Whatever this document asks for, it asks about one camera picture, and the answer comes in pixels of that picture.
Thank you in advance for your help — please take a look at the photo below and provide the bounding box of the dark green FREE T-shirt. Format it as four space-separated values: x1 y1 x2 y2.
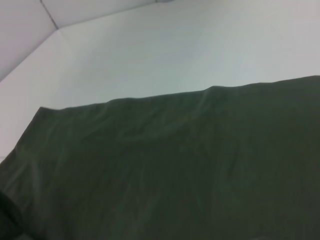
0 74 320 240

